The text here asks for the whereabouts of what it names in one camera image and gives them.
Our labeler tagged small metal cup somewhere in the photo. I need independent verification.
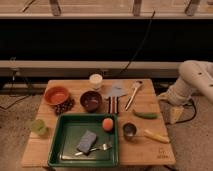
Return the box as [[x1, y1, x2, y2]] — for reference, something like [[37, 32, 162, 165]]
[[123, 122, 137, 140]]

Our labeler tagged orange bowl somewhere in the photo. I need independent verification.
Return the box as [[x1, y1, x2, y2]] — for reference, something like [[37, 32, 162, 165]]
[[44, 86, 70, 106]]

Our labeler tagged bunch of dark grapes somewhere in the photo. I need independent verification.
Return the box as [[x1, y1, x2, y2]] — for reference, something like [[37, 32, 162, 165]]
[[54, 98, 75, 115]]

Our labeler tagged orange fruit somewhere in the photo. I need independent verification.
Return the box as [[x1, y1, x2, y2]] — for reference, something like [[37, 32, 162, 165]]
[[102, 118, 114, 131]]

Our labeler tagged purple bowl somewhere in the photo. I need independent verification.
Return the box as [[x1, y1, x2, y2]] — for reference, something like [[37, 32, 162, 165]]
[[80, 91, 102, 112]]

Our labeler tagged green plastic tray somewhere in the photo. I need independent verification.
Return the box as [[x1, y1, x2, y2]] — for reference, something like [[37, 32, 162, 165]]
[[48, 114, 119, 168]]

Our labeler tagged green plastic cup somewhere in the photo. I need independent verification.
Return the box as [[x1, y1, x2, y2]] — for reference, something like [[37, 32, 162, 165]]
[[30, 119, 47, 136]]

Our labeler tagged silver fork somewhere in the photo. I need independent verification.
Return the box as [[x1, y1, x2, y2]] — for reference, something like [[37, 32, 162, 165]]
[[74, 143, 112, 156]]

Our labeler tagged blue sponge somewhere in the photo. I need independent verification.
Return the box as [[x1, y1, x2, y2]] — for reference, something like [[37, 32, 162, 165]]
[[77, 130, 97, 154]]

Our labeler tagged black cable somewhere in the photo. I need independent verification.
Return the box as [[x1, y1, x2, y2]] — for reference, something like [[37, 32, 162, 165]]
[[119, 9, 157, 75]]

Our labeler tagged white round container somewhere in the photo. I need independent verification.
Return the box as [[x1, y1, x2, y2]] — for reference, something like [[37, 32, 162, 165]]
[[89, 74, 103, 90]]

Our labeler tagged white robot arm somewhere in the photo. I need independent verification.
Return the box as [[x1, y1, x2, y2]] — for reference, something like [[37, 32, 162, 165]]
[[158, 60, 213, 106]]

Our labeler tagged wooden folding table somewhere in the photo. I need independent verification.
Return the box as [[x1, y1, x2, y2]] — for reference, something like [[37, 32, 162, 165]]
[[21, 79, 176, 167]]

